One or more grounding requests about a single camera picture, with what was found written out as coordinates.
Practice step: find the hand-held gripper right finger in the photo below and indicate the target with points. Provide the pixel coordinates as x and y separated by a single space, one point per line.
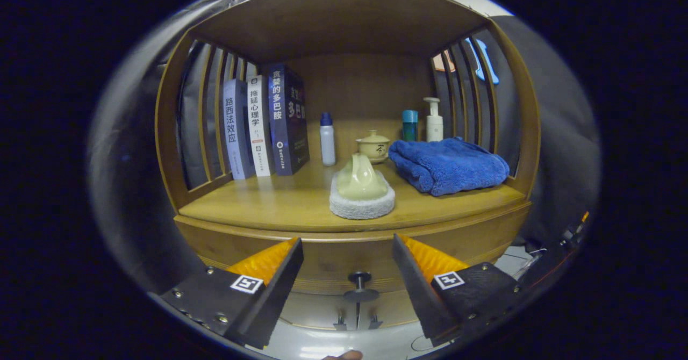
416 295

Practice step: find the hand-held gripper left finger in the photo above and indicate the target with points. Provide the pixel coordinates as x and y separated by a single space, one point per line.
274 295

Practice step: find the wooden drawer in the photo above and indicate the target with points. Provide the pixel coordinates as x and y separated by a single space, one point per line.
344 252

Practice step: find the wooden cabinet door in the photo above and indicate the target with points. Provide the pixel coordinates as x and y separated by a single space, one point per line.
389 311
312 309

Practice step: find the wooden countertop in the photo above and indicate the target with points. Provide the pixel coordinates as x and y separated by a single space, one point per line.
279 204

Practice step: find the wooden cabinet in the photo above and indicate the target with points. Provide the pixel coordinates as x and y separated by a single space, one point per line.
365 86

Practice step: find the blue towel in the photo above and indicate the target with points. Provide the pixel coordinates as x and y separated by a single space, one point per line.
451 166

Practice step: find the beige lidded teacup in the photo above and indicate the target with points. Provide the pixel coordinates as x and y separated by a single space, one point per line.
373 148

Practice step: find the white bottle blue cap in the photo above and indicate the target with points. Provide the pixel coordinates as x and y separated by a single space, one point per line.
328 145

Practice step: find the light blue book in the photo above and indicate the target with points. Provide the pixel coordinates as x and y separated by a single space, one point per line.
236 134

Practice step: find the dark blue book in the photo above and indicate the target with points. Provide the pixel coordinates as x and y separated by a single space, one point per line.
285 129

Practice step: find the white book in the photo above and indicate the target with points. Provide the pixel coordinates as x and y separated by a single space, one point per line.
260 129

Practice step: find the teal bottle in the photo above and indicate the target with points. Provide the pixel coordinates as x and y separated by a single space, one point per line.
410 126

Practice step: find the white pump bottle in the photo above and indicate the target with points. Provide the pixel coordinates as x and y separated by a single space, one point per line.
434 126

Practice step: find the orange black tool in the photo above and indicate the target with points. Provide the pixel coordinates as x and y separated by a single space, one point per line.
583 217

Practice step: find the black backdrop cloth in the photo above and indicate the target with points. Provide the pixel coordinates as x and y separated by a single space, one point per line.
553 134

